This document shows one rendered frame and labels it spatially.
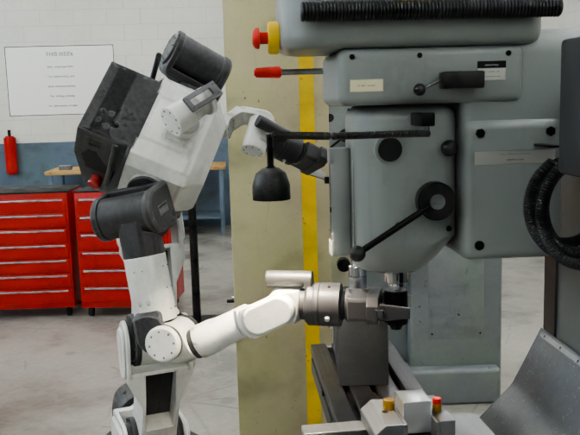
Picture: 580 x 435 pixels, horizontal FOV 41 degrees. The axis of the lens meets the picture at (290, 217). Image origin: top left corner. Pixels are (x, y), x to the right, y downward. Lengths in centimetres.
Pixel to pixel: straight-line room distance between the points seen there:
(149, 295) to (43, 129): 918
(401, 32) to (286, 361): 222
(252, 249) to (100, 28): 765
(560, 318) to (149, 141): 97
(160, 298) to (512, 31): 87
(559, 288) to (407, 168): 50
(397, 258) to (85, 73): 936
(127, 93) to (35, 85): 901
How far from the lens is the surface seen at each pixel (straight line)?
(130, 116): 176
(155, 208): 164
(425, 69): 141
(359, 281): 198
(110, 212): 167
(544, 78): 149
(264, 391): 344
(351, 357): 189
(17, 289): 648
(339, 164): 149
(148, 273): 165
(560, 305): 176
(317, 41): 138
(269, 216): 325
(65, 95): 1071
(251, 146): 207
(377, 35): 139
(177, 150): 174
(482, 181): 145
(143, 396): 218
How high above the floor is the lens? 164
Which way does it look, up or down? 8 degrees down
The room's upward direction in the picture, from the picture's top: 2 degrees counter-clockwise
